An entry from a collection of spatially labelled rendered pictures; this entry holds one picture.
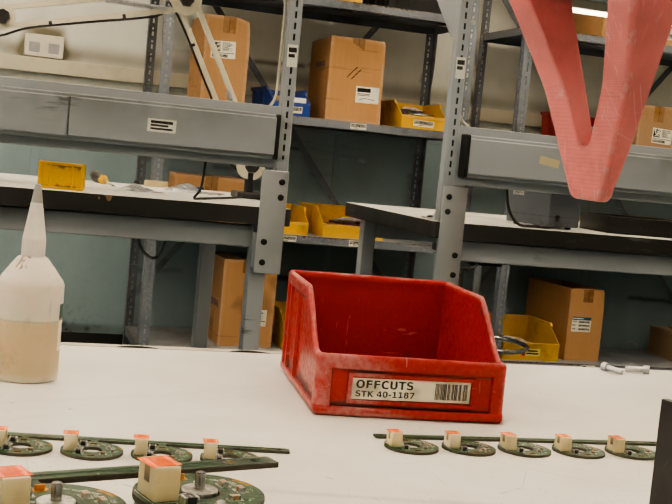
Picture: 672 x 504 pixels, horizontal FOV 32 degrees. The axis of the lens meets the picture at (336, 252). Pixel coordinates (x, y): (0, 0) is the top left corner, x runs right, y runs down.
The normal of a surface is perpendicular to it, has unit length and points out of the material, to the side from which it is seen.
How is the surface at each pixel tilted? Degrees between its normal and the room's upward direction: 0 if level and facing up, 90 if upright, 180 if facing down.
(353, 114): 89
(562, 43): 70
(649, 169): 90
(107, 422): 0
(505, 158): 90
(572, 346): 90
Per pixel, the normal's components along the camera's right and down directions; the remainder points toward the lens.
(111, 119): 0.29, 0.11
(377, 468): 0.10, -0.99
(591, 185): -0.90, 0.11
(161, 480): 0.54, 0.12
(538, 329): -0.95, -0.10
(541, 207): -0.80, -0.03
